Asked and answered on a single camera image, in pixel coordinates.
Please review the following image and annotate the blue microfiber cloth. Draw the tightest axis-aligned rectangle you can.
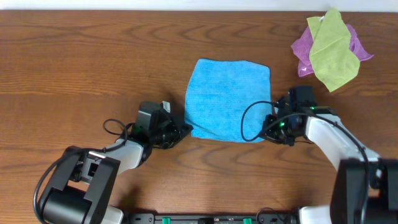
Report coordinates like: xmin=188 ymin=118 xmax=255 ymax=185
xmin=184 ymin=59 xmax=272 ymax=142

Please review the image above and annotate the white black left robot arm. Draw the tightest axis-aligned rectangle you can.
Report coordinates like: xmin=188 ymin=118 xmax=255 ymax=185
xmin=33 ymin=109 xmax=193 ymax=223

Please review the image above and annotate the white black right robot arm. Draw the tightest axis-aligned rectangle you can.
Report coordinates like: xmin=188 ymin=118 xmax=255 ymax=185
xmin=260 ymin=106 xmax=397 ymax=223

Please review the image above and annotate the green microfiber cloth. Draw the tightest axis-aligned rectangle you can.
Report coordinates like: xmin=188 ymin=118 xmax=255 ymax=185
xmin=307 ymin=8 xmax=360 ymax=92

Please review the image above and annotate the purple microfiber cloth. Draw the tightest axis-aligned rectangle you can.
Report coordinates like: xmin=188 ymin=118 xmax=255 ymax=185
xmin=291 ymin=24 xmax=374 ymax=77

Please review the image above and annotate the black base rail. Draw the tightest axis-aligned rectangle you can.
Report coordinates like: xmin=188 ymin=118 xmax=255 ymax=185
xmin=121 ymin=213 xmax=300 ymax=224

